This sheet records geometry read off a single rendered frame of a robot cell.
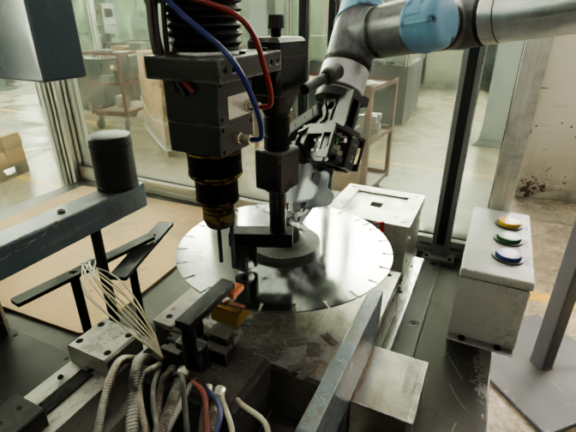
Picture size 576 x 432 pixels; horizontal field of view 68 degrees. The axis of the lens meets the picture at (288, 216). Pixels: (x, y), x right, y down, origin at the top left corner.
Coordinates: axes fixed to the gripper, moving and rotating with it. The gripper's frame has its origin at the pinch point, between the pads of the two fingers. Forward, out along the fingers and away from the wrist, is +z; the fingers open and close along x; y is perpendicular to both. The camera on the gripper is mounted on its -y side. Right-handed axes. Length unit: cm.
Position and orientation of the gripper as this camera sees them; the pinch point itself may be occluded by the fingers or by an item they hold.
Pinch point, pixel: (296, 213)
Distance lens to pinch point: 67.7
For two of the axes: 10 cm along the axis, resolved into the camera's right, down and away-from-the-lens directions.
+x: 7.3, 2.4, 6.3
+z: -2.7, 9.6, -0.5
